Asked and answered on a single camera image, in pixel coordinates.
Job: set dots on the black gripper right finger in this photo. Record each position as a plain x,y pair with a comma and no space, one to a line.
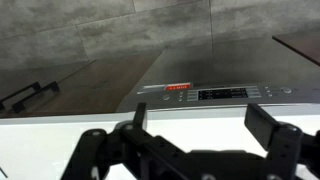
283,146

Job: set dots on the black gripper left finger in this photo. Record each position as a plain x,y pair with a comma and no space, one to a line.
150,150

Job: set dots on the red dishwasher sticker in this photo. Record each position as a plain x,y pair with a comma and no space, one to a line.
177,87

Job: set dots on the dark wood cabinet door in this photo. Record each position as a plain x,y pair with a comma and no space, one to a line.
40,75
110,83

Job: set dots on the stainless steel dishwasher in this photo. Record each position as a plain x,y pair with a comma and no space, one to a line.
186,66

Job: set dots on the dark wood sink cabinet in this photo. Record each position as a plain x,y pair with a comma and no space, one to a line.
301,45

